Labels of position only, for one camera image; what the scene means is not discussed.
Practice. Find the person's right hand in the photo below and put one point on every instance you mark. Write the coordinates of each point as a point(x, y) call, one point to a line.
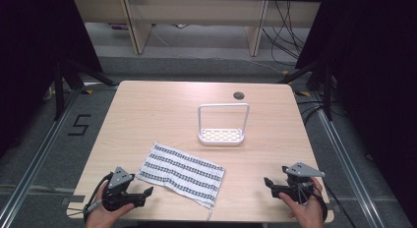
point(305, 213)

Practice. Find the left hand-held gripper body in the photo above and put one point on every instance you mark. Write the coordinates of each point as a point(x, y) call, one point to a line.
point(118, 181)

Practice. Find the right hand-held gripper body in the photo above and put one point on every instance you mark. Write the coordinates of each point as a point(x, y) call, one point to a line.
point(300, 182)

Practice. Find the aluminium floor rail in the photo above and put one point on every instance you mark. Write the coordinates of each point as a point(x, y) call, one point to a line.
point(350, 169)
point(36, 162)

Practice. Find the black metal stand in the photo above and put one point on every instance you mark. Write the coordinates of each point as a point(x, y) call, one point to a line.
point(319, 80)
point(65, 77)

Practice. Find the person's left hand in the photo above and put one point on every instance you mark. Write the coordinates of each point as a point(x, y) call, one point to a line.
point(105, 216)

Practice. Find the white striped dishcloth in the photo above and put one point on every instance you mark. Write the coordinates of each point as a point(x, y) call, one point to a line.
point(182, 175)

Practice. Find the light wooden shelf unit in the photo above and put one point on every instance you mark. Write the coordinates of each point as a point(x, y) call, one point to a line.
point(196, 15)

